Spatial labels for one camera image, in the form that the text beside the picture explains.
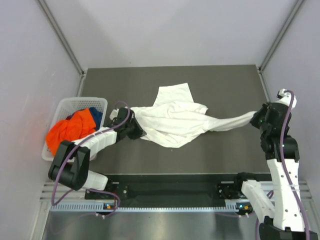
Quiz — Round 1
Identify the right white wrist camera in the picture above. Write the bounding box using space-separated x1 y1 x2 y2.
276 88 297 109

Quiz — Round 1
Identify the aluminium corner post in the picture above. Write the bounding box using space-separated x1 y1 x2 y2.
37 0 87 78
257 0 306 74

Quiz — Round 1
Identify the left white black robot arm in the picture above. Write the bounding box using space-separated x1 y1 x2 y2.
48 107 146 199

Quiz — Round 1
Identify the white t-shirt red print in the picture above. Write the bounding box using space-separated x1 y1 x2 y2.
131 83 255 148

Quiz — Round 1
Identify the right aluminium corner post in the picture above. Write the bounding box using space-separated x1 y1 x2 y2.
257 0 306 74

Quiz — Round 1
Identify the white plastic laundry basket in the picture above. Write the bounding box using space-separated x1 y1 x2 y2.
41 97 108 162

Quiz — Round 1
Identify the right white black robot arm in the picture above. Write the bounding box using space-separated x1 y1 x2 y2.
233 100 318 240

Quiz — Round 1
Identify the orange t-shirt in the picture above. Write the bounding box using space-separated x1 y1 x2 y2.
45 108 97 156

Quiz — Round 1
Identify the aluminium frame rail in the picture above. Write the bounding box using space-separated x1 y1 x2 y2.
39 181 313 204

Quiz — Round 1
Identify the left aluminium corner post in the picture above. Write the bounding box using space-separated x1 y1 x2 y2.
37 0 87 78

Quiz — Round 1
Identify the grey slotted cable duct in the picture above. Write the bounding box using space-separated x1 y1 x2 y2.
50 201 253 215

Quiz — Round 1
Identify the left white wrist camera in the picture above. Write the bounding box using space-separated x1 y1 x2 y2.
109 109 119 120

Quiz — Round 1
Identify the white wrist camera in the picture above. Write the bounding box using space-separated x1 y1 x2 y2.
109 109 119 120
276 88 297 109

